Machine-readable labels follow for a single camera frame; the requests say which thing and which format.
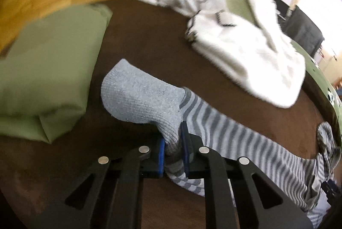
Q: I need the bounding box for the grey striped sock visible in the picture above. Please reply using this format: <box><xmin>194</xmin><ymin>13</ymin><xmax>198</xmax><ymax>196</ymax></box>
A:
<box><xmin>101</xmin><ymin>58</ymin><xmax>342</xmax><ymax>229</ymax></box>

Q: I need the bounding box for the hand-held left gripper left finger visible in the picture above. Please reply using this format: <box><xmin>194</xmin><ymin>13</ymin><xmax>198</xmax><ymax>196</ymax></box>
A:
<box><xmin>27</xmin><ymin>137</ymin><xmax>165</xmax><ymax>229</ymax></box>

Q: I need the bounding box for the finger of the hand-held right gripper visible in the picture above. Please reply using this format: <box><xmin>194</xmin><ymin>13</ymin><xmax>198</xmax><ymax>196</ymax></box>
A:
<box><xmin>320</xmin><ymin>179</ymin><xmax>338</xmax><ymax>209</ymax></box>

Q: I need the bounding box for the cream and green fleece blanket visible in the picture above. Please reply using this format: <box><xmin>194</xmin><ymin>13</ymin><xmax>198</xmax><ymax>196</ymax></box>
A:
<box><xmin>131</xmin><ymin>0</ymin><xmax>306</xmax><ymax>109</ymax></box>

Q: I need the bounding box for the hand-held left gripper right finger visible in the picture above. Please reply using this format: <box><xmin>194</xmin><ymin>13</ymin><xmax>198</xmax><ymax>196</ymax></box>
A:
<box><xmin>180</xmin><ymin>120</ymin><xmax>314</xmax><ymax>229</ymax></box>

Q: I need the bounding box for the folded green cloth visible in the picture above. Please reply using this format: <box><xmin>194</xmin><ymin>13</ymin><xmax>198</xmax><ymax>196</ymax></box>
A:
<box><xmin>0</xmin><ymin>3</ymin><xmax>113</xmax><ymax>144</ymax></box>

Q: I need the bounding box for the brown blanket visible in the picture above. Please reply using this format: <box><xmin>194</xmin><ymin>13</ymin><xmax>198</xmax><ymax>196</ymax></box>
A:
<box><xmin>0</xmin><ymin>0</ymin><xmax>340</xmax><ymax>229</ymax></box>

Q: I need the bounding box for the black fabric cabinet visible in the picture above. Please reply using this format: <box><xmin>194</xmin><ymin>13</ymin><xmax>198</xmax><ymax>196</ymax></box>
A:
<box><xmin>268</xmin><ymin>0</ymin><xmax>325</xmax><ymax>58</ymax></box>

